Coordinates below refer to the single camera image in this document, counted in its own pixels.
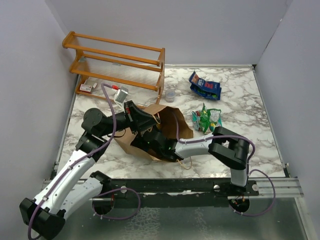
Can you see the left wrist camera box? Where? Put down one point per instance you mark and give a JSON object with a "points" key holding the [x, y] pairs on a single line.
{"points": [[121, 95]]}

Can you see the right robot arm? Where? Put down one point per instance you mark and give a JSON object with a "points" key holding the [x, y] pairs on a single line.
{"points": [[226, 146]]}

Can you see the brown paper bag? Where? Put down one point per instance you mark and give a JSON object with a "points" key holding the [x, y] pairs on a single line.
{"points": [[175, 122]]}

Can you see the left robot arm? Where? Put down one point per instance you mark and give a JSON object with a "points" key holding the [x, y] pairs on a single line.
{"points": [[48, 211]]}

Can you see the white red small card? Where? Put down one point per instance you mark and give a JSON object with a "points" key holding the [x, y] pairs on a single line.
{"points": [[88, 86]]}

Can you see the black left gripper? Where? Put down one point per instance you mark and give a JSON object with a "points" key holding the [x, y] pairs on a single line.
{"points": [[137, 119]]}

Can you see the blue green chips bag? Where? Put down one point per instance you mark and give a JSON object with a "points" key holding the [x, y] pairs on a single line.
{"points": [[205, 94]]}

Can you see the orange wooden shelf rack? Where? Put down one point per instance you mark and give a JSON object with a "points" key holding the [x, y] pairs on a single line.
{"points": [[92, 62]]}

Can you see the blue red chips bag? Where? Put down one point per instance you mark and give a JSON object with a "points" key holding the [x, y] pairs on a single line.
{"points": [[204, 85]]}

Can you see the green snack packet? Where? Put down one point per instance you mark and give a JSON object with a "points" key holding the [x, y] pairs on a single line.
{"points": [[209, 119]]}

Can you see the small clear plastic jar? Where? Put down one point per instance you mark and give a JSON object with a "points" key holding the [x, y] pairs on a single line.
{"points": [[170, 95]]}

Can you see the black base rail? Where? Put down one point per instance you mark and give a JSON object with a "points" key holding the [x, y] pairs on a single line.
{"points": [[128, 193]]}

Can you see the red white snack packets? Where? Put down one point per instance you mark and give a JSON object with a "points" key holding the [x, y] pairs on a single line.
{"points": [[195, 120]]}

